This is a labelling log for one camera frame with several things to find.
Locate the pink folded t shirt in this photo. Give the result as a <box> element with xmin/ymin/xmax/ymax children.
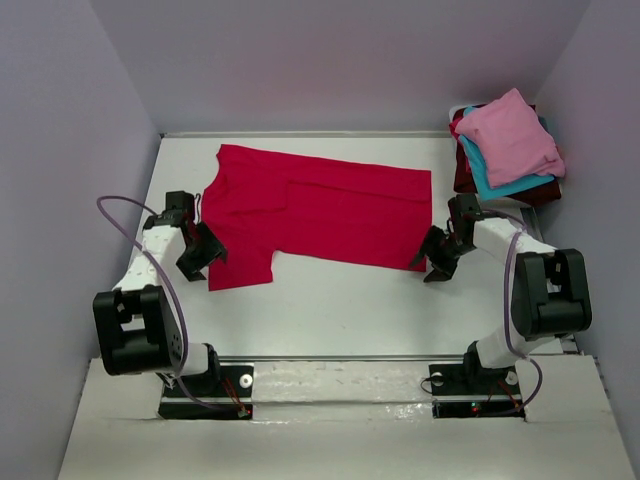
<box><xmin>456</xmin><ymin>88</ymin><xmax>566</xmax><ymax>188</ymax></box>

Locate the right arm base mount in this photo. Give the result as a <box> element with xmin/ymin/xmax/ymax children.
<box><xmin>420</xmin><ymin>363</ymin><xmax>525</xmax><ymax>419</ymax></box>

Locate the dark maroon folded t shirt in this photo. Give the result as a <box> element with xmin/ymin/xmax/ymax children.
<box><xmin>449</xmin><ymin>106</ymin><xmax>561</xmax><ymax>207</ymax></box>

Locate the teal folded t shirt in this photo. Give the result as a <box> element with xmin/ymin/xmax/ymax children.
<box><xmin>449</xmin><ymin>101</ymin><xmax>566</xmax><ymax>207</ymax></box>

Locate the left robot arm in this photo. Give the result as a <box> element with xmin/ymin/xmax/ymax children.
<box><xmin>92</xmin><ymin>191</ymin><xmax>228</xmax><ymax>395</ymax></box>

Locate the red folded t shirt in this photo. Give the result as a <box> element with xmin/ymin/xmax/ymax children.
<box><xmin>447</xmin><ymin>104</ymin><xmax>486</xmax><ymax>142</ymax></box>

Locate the red t shirt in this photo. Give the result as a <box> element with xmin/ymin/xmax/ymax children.
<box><xmin>447</xmin><ymin>104</ymin><xmax>486</xmax><ymax>142</ymax></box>
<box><xmin>201</xmin><ymin>144</ymin><xmax>433</xmax><ymax>291</ymax></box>

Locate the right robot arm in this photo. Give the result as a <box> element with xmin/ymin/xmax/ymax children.
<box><xmin>414</xmin><ymin>194</ymin><xmax>592</xmax><ymax>396</ymax></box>

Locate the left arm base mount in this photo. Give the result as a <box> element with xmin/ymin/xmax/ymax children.
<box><xmin>157</xmin><ymin>363</ymin><xmax>255</xmax><ymax>421</ymax></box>

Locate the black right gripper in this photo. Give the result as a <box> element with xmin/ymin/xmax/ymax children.
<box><xmin>407</xmin><ymin>225</ymin><xmax>474</xmax><ymax>283</ymax></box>

